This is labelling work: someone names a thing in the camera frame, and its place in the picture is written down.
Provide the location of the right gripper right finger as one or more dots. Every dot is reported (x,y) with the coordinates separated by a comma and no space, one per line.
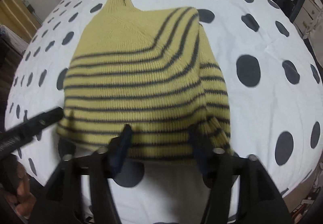
(202,148)

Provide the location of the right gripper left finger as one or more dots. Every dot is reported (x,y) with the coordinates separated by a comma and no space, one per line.
(118,150)

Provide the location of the yellow striped knit sweater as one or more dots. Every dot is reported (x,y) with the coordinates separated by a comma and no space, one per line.
(151,70)

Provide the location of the person left hand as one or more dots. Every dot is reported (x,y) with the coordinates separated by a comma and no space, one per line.
(24,199)

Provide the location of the white polka dot duvet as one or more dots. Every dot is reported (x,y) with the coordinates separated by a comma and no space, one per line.
(273,85)

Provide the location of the yellow curtain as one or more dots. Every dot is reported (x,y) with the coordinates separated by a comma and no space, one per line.
(15,16)

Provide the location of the white drawer cabinet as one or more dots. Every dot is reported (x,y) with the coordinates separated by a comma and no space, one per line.
(306,16)

